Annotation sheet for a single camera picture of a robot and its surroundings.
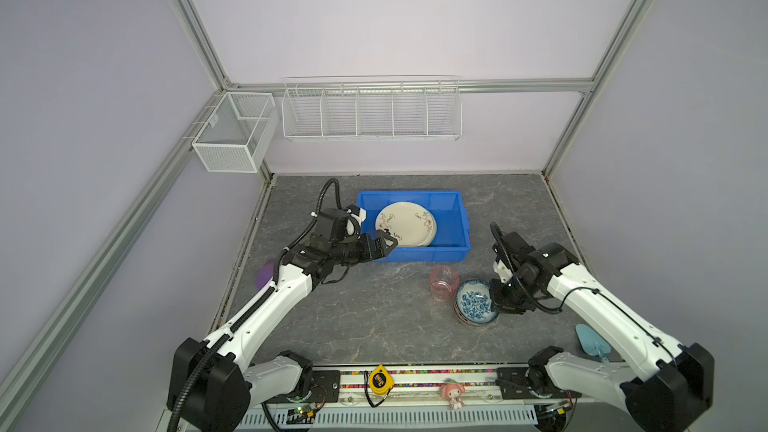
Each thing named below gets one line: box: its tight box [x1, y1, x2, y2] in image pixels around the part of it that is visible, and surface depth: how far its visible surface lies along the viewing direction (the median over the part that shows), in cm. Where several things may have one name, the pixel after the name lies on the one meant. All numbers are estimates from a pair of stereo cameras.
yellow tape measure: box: [369, 364, 394, 395], surface depth 75 cm
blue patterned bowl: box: [453, 278, 499, 327], surface depth 80 cm
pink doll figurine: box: [440, 382, 466, 410], surface depth 72 cm
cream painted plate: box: [375, 202, 437, 248], surface depth 104 cm
